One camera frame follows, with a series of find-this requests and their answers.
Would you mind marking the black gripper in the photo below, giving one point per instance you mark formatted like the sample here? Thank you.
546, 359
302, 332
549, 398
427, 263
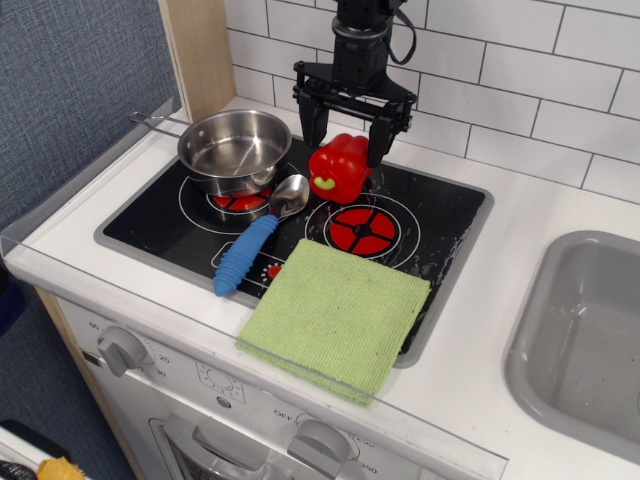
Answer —
355, 83

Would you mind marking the red toy capsicum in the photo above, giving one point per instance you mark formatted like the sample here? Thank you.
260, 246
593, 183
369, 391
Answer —
339, 169

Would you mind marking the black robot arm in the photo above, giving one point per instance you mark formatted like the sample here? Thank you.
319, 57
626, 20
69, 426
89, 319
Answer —
364, 15

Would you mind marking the steel saucepan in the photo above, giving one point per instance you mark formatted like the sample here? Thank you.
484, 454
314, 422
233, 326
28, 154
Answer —
235, 153

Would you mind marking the black toy stovetop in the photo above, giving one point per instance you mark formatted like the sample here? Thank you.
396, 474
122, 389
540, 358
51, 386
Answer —
416, 223

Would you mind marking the green cloth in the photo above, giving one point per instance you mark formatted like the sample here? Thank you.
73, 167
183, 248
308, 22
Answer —
335, 319

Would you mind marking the grey left oven knob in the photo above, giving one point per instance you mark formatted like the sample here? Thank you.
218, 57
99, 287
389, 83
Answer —
120, 350

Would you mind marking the grey oven knob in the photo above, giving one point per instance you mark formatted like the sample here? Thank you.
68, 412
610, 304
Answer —
320, 447
120, 350

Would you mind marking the grey right oven knob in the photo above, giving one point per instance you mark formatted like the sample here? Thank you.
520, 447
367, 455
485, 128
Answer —
320, 447

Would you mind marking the grey sink basin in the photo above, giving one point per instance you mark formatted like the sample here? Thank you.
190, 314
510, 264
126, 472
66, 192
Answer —
573, 364

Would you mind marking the white toy oven front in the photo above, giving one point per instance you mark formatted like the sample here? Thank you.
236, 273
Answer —
183, 419

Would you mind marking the yellow black object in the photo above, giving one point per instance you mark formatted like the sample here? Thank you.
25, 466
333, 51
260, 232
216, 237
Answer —
51, 469

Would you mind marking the spoon with blue handle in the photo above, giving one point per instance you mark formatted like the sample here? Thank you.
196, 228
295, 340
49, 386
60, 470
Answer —
290, 197

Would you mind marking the wooden side post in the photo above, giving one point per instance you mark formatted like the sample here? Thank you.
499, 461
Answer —
199, 45

